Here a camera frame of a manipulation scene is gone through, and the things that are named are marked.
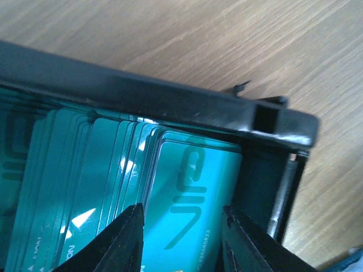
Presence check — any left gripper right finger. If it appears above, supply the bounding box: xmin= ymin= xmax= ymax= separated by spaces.
xmin=222 ymin=205 xmax=316 ymax=272

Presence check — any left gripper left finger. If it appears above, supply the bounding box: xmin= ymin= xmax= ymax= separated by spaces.
xmin=55 ymin=203 xmax=144 ymax=272

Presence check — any navy blue card holder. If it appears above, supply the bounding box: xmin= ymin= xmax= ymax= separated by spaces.
xmin=323 ymin=248 xmax=363 ymax=272

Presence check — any teal card stack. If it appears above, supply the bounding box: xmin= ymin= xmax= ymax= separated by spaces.
xmin=1 ymin=88 xmax=242 ymax=271

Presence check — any black bin with teal cards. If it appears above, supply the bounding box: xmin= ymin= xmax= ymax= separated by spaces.
xmin=1 ymin=42 xmax=319 ymax=271

